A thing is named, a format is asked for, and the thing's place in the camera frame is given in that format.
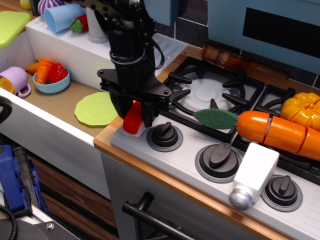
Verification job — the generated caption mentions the black cable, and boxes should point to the black cable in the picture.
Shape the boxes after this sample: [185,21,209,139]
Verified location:
[0,204,18,240]

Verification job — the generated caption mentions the red toy strawberry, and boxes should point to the red toy strawberry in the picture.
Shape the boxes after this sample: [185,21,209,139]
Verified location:
[48,63,68,84]

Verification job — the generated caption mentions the orange toy carrot piece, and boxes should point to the orange toy carrot piece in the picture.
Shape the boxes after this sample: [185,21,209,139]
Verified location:
[36,58,55,84]

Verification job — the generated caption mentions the large orange toy carrot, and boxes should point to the large orange toy carrot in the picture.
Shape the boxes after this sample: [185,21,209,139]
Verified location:
[236,110,320,161]

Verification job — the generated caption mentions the green felt leaf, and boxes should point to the green felt leaf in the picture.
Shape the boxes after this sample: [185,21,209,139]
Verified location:
[193,108,238,130]

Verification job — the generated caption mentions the purple striped toy ball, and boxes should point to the purple striped toy ball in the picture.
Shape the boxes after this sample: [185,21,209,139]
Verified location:
[37,0,65,17]

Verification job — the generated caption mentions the black stove knob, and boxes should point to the black stove knob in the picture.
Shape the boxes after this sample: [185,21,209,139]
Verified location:
[146,121,184,153]
[261,175,303,213]
[195,143,242,184]

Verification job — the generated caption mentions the light green plate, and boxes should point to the light green plate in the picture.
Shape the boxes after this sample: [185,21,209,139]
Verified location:
[74,92,118,127]

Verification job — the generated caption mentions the right black burner grate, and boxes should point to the right black burner grate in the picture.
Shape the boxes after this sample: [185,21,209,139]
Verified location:
[233,85,320,185]

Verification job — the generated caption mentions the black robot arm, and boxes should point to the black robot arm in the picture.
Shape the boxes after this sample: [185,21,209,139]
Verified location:
[77,0,172,127]

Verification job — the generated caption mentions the middle black stove knob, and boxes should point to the middle black stove knob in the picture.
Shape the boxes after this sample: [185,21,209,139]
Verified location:
[195,143,242,184]

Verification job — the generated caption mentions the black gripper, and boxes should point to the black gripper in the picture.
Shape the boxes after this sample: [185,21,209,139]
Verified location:
[97,51,172,128]

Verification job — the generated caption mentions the red toy pepper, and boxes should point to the red toy pepper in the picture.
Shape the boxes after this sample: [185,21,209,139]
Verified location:
[68,14,89,33]

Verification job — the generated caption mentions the black burner grate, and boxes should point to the black burner grate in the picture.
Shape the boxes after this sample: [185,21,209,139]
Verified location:
[160,56,264,143]
[233,85,320,185]

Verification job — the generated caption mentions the green cutting board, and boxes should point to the green cutting board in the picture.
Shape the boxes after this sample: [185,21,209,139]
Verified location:
[0,10,32,48]

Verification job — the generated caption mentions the black oven handle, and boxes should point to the black oven handle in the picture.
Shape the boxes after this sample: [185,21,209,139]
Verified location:
[122,192,195,240]

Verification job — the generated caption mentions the orange transparent pot lid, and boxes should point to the orange transparent pot lid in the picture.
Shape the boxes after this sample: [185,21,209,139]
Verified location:
[201,42,251,73]

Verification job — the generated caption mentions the light blue bowl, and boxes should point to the light blue bowl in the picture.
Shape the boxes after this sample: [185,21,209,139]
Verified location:
[33,67,71,94]

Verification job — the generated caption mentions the light blue cup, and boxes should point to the light blue cup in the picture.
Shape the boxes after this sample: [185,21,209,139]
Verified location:
[43,3,84,34]

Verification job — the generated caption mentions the white salt shaker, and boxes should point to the white salt shaker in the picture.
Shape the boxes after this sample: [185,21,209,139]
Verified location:
[228,142,280,211]

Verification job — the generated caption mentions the red white toy sushi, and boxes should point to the red white toy sushi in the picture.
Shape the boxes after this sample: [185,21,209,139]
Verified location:
[122,101,146,137]

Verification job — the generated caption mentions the purple toy mug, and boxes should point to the purple toy mug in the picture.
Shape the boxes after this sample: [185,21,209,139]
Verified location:
[0,66,31,99]

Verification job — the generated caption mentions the yellow toy pumpkin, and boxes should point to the yellow toy pumpkin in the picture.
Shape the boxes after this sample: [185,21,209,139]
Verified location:
[280,92,320,132]

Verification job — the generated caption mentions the grey toy faucet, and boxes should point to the grey toy faucet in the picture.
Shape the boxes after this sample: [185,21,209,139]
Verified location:
[86,7,109,44]

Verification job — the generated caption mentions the light blue microwave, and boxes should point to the light blue microwave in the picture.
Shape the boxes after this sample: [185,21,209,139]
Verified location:
[207,0,320,74]

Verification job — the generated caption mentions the right black stove knob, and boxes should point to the right black stove knob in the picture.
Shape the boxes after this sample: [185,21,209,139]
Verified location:
[261,175,303,213]

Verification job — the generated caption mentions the left black stove knob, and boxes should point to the left black stove knob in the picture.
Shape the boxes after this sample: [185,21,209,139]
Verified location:
[146,121,184,153]

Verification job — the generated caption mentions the small orange toy piece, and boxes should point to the small orange toy piece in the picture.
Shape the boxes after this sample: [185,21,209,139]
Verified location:
[26,62,39,75]

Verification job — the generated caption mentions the blue clamp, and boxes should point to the blue clamp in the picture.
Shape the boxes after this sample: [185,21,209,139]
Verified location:
[0,144,50,218]

